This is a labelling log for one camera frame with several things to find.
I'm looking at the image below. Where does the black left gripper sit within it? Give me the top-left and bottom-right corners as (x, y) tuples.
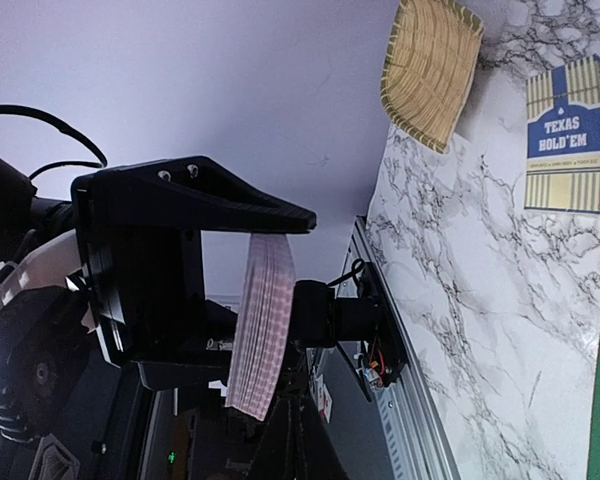
(71, 156), (317, 390)

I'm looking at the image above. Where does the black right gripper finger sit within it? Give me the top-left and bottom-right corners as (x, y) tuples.
(247, 396), (348, 480)

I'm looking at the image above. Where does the red-backed card deck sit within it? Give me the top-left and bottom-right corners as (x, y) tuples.
(226, 234), (296, 421)

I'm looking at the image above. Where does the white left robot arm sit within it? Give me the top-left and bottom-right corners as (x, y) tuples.
(0, 156), (317, 390)

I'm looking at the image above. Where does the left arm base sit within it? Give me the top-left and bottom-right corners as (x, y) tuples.
(289, 258), (409, 401)

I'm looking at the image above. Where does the woven bamboo tray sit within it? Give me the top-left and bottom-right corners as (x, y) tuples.
(380, 0), (484, 153)

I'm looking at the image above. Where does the blue gold card box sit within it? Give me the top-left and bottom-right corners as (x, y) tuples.
(523, 55), (600, 215)

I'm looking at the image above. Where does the aluminium front rail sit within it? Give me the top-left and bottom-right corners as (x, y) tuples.
(339, 216), (460, 479)

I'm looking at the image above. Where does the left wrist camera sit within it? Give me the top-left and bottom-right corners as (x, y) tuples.
(0, 286), (92, 444)

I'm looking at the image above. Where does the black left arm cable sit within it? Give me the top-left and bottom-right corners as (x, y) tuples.
(0, 103), (109, 181)

